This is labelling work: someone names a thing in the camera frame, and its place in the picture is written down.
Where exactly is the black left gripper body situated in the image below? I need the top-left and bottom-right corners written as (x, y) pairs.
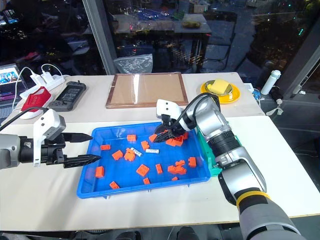
top-left (39, 133), bottom-right (68, 166)

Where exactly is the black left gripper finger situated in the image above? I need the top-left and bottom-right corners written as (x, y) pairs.
top-left (62, 132), bottom-right (94, 144)
top-left (63, 154), bottom-right (102, 169)

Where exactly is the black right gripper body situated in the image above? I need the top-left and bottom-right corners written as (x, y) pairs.
top-left (159, 113), bottom-right (186, 138)

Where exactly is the blue plastic bin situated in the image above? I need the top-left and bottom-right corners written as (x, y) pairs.
top-left (76, 121), bottom-right (212, 200)

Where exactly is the black handheld game console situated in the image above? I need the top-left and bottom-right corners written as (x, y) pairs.
top-left (47, 80), bottom-right (87, 113)

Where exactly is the brown wooden framed tray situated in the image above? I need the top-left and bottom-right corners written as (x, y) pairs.
top-left (105, 72), bottom-right (190, 110)

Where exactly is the red and white pouch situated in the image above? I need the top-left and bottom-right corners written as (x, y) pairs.
top-left (19, 85), bottom-right (52, 120)

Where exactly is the white power strip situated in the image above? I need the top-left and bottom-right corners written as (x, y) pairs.
top-left (19, 74), bottom-right (67, 100)

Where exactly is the yellow sponge block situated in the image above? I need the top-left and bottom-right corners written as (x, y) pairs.
top-left (209, 78), bottom-right (230, 96)

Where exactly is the white charger plug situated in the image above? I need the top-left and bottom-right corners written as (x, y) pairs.
top-left (29, 70), bottom-right (42, 84)
top-left (40, 71), bottom-right (55, 83)

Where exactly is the yellow plate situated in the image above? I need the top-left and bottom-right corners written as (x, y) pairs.
top-left (199, 79), bottom-right (242, 104)

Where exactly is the clear plastic bag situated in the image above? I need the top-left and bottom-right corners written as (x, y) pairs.
top-left (113, 53), bottom-right (154, 75)

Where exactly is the open laptop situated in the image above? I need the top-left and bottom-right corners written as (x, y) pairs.
top-left (0, 63), bottom-right (29, 122)

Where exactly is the blue and white small gadget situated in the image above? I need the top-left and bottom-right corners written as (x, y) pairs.
top-left (243, 83), bottom-right (263, 100)

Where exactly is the white water bottle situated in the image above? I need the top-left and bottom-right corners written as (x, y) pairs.
top-left (260, 69), bottom-right (282, 96)

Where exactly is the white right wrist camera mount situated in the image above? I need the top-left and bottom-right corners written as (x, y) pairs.
top-left (155, 98), bottom-right (186, 121)

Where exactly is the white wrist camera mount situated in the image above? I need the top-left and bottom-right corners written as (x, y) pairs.
top-left (155, 98), bottom-right (186, 121)
top-left (33, 108), bottom-right (67, 168)

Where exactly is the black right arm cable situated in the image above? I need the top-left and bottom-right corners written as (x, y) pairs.
top-left (172, 92), bottom-right (218, 133)

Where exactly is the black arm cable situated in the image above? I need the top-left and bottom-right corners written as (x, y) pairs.
top-left (0, 106), bottom-right (50, 132)
top-left (172, 92), bottom-right (218, 133)

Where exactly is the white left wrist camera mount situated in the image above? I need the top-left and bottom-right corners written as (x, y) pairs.
top-left (33, 108), bottom-right (67, 168)

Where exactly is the green base plate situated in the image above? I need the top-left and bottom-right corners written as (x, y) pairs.
top-left (195, 124), bottom-right (224, 177)

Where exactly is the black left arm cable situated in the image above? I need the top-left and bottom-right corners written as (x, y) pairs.
top-left (0, 106), bottom-right (50, 132)

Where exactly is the white charger cable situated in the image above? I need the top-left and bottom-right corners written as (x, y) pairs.
top-left (10, 66), bottom-right (36, 111)
top-left (40, 63), bottom-right (64, 79)

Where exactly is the grey window frame post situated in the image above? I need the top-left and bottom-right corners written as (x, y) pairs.
top-left (82, 0), bottom-right (119, 76)
top-left (281, 44), bottom-right (320, 99)

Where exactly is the black object with white strap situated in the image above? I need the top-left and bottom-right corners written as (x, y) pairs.
top-left (265, 85), bottom-right (285, 117)

